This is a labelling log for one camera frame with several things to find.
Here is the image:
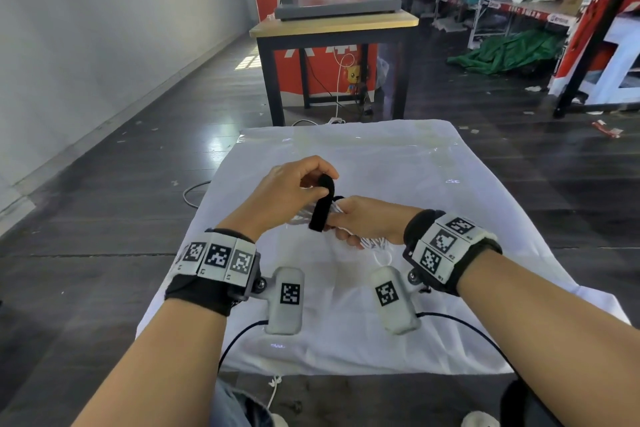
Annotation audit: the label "person's right hand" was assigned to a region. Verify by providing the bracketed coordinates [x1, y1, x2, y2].
[324, 195, 423, 248]

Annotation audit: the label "person's left hand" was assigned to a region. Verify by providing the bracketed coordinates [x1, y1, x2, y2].
[219, 155, 341, 244]

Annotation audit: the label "black fabric strap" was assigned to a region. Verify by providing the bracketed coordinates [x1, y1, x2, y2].
[308, 174, 336, 233]

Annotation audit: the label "white cable bundle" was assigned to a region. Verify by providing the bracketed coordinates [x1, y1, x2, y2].
[287, 195, 397, 268]

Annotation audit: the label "person's right forearm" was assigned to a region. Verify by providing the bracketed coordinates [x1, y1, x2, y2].
[456, 249, 640, 427]

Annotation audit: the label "person's left forearm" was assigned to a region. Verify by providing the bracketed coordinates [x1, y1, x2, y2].
[72, 292, 237, 427]

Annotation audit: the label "white table cloth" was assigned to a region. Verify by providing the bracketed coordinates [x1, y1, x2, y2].
[136, 119, 632, 377]

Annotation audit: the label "black wristband with marker tiles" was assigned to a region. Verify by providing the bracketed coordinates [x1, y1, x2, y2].
[165, 229, 262, 317]
[402, 210, 503, 297]

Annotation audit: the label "red printed banner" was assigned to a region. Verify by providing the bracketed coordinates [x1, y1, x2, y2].
[244, 0, 386, 107]

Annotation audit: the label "clear plastic bag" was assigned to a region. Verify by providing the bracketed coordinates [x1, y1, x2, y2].
[375, 56, 392, 103]

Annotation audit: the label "wooden table with black legs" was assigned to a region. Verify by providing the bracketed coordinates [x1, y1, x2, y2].
[249, 10, 420, 127]

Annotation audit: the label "person's blue jeans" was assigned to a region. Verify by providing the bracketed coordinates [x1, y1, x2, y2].
[214, 379, 290, 427]

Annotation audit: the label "green tarp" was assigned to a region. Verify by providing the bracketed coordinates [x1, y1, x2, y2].
[446, 28, 567, 76]

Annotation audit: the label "person's white shoe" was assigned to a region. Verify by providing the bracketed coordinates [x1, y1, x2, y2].
[459, 411, 497, 427]

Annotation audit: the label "red packet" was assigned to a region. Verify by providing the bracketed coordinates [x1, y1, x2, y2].
[592, 120, 624, 138]

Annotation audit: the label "red and white display stand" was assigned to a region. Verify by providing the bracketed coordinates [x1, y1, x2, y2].
[547, 0, 640, 107]

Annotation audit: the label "white charger cable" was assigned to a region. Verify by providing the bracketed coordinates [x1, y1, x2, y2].
[292, 53, 362, 127]

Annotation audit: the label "white wrist camera pod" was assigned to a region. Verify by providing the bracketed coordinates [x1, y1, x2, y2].
[370, 266, 421, 336]
[264, 267, 306, 336]

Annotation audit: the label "white floor cable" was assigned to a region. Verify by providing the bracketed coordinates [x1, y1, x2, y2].
[182, 180, 214, 210]

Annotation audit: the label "black camera cable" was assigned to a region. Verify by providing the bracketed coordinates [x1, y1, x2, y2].
[417, 312, 522, 378]
[217, 320, 269, 373]

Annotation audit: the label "white knotted cord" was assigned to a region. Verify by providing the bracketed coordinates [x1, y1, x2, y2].
[266, 374, 284, 413]

